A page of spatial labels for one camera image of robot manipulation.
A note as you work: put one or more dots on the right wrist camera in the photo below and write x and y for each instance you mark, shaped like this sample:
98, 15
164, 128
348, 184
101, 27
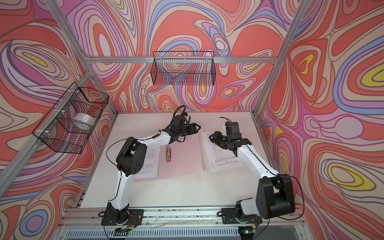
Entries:
233, 130

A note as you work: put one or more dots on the printed paper sheet bottom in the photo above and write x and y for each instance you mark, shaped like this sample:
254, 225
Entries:
219, 159

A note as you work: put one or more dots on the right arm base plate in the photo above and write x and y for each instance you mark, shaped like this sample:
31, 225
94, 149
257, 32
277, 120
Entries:
236, 216

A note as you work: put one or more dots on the black wire basket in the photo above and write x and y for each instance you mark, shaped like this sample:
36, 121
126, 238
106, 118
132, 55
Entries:
183, 68
60, 134

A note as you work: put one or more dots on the aluminium mounting rail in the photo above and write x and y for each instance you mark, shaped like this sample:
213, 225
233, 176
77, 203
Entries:
189, 216

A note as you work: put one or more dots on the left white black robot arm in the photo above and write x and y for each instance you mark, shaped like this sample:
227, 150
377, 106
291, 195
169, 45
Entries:
131, 158

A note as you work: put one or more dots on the printed paper sheet top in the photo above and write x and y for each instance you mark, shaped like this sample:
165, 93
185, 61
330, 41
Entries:
151, 165

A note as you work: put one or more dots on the pink folder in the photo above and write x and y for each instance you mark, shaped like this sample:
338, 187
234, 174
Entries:
186, 160

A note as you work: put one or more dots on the printed paper sheet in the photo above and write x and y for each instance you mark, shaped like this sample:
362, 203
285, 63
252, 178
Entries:
151, 165
219, 159

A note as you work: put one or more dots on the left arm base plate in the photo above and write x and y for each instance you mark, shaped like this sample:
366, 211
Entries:
133, 217

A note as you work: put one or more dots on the black wire basket back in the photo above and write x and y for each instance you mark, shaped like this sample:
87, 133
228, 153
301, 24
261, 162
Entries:
183, 68

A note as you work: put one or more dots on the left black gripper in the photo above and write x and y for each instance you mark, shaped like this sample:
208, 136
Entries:
193, 129

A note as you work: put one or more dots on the black wire basket left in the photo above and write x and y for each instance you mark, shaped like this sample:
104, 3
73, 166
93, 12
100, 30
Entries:
60, 134

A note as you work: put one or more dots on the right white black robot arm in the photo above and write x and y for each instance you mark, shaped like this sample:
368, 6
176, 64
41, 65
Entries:
275, 194

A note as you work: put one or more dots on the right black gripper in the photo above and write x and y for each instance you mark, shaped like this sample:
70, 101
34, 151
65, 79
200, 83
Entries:
217, 134

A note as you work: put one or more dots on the metal folder clip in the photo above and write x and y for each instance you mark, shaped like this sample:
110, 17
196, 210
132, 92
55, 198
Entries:
168, 154

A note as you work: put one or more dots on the white tape roll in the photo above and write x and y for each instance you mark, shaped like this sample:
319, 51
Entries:
83, 122

